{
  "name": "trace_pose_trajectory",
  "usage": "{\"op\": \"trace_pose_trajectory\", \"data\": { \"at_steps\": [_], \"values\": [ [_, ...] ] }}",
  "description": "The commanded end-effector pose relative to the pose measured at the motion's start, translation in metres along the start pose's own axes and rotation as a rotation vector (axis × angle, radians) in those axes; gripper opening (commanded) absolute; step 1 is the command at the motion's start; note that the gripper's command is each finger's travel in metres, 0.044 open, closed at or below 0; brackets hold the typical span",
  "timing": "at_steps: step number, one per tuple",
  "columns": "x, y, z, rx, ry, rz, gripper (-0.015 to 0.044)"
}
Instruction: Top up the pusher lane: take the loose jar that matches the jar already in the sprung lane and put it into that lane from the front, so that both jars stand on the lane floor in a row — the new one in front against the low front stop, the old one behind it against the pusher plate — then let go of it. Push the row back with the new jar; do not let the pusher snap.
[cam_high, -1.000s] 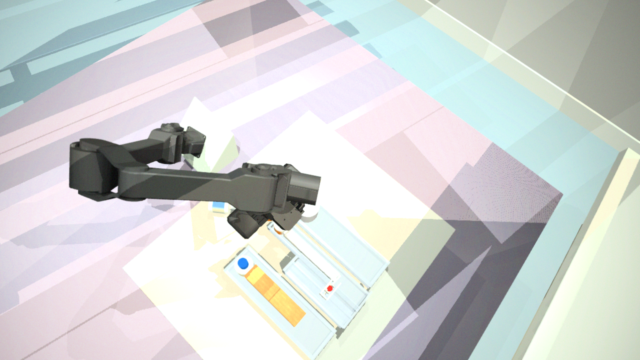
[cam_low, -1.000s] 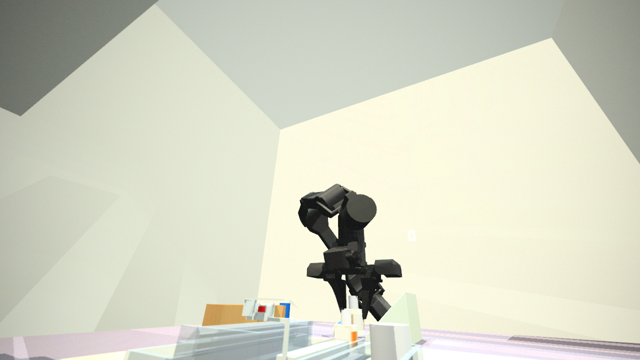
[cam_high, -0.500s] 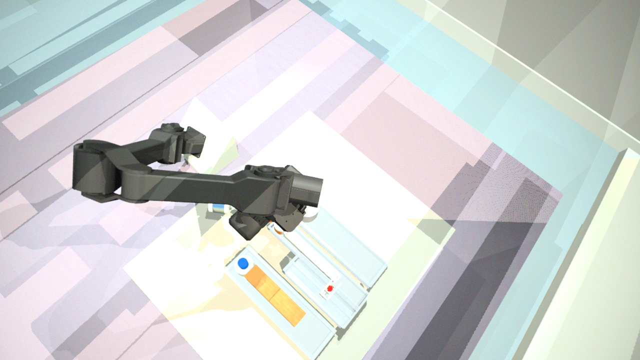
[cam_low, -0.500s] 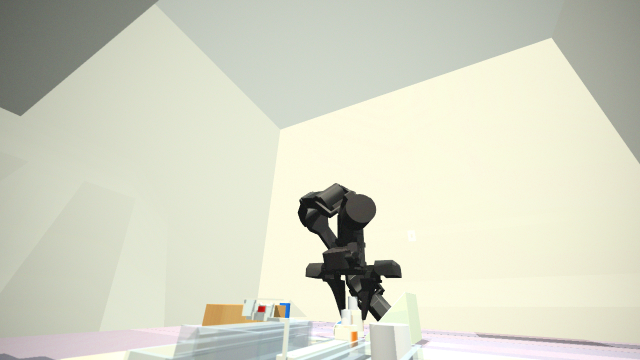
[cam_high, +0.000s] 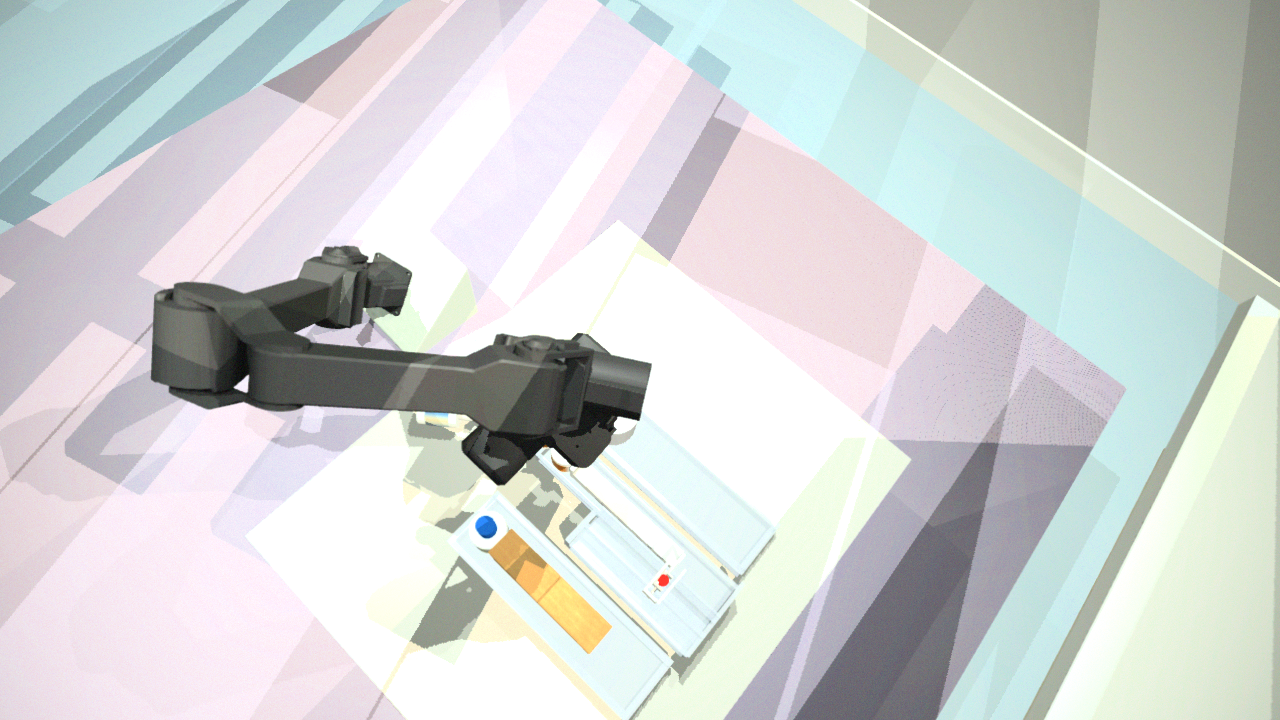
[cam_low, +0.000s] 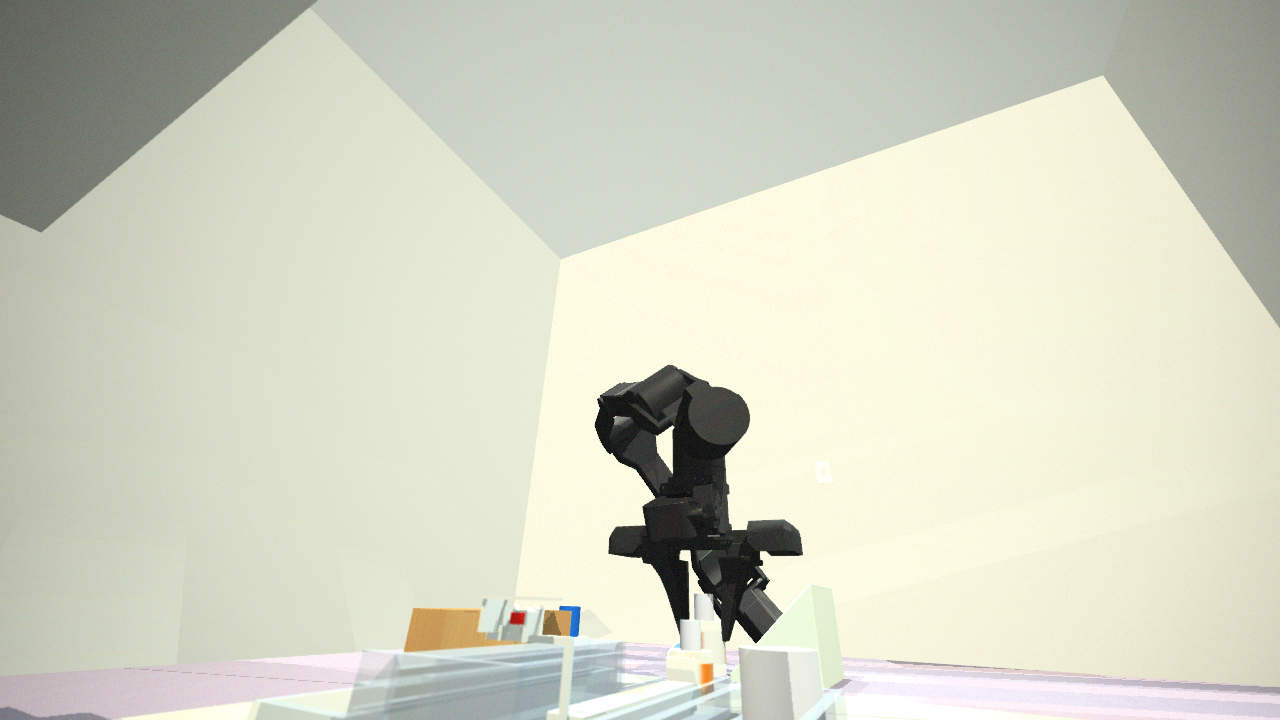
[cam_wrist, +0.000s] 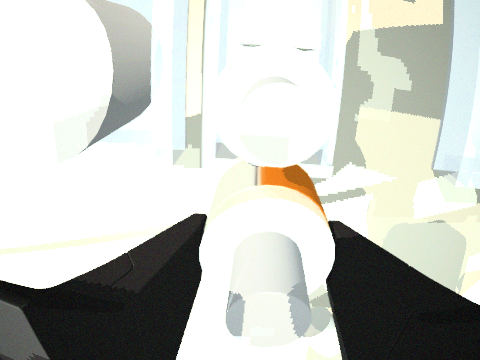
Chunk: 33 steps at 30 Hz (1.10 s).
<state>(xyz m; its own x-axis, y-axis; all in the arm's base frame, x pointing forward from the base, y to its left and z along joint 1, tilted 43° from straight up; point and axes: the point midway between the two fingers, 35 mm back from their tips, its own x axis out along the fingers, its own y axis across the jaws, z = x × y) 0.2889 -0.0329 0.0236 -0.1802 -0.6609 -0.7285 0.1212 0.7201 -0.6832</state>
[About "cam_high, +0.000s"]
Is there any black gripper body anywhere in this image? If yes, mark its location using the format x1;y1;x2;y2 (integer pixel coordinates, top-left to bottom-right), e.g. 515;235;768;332
461;333;611;486

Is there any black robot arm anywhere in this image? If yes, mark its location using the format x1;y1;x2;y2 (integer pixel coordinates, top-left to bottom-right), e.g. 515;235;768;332
151;245;652;469

